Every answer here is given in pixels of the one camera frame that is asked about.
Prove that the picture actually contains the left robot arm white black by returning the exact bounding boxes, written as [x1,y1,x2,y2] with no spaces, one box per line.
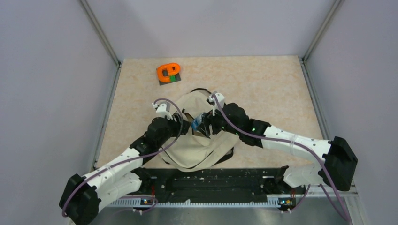
[59,115,191,225]

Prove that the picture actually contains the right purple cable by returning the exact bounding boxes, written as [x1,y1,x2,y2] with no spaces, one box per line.
[211,93,352,224]

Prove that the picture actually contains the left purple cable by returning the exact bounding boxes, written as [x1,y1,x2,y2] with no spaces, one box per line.
[61,98,184,218]

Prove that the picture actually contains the orange toy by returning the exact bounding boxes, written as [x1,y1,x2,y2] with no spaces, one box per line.
[156,62,181,85]

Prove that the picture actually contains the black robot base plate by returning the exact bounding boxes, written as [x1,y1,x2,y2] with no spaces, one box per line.
[134,168,307,205]

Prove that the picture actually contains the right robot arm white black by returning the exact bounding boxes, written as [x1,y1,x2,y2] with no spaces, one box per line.
[191,103,358,193]

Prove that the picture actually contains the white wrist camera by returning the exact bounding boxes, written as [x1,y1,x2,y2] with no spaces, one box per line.
[152,102,173,120]
[207,91,225,116]

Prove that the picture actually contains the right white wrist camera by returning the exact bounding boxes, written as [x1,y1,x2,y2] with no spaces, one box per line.
[207,91,225,116]

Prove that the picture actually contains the purple cable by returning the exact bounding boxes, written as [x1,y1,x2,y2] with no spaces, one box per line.
[211,93,352,224]
[61,98,184,218]

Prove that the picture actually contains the blue patterned tape roll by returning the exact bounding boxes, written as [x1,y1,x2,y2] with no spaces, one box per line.
[191,112,206,131]

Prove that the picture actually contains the beige canvas backpack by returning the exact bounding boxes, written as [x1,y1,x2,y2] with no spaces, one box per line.
[159,88,240,172]

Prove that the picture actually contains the aluminium frame rails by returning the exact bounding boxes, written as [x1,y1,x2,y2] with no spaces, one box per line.
[107,177,364,225]

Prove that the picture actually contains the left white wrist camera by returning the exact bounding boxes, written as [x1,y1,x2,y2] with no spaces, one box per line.
[152,102,173,120]

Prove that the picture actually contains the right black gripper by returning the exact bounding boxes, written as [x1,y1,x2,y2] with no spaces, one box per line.
[197,103,241,137]

